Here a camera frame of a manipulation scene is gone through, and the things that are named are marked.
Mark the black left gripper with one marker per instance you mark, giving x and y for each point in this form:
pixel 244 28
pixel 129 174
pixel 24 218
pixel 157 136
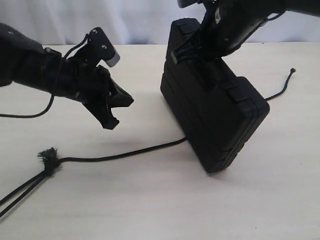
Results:
pixel 99 93

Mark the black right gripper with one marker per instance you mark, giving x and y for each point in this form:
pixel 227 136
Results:
pixel 227 24

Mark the black plastic carrying case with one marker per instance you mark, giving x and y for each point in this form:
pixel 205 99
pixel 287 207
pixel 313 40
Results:
pixel 217 110

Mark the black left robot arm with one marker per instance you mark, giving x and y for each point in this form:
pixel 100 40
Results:
pixel 77 75

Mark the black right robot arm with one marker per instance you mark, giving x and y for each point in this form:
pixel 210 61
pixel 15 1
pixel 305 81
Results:
pixel 276 8

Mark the white backdrop curtain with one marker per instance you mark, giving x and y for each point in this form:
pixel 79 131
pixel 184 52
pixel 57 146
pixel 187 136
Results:
pixel 65 22

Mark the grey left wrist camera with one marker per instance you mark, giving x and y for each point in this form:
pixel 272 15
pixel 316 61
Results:
pixel 102 48

